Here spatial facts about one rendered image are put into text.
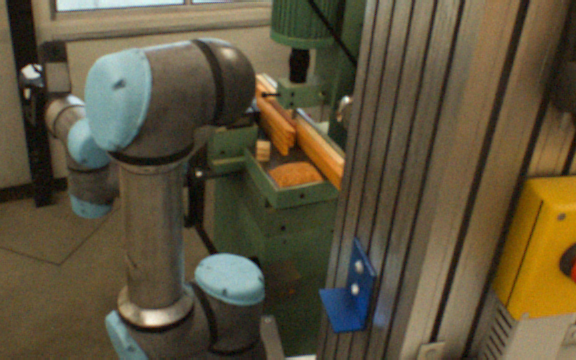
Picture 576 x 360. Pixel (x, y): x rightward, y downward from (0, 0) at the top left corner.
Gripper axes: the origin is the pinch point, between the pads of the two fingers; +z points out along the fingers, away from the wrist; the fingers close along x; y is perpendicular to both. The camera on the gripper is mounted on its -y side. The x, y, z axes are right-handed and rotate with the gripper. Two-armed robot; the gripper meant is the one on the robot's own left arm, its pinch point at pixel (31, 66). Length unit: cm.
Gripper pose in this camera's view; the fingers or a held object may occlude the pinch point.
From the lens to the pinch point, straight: 133.6
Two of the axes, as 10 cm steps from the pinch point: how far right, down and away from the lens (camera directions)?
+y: -1.9, 9.0, 3.9
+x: 7.6, -1.1, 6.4
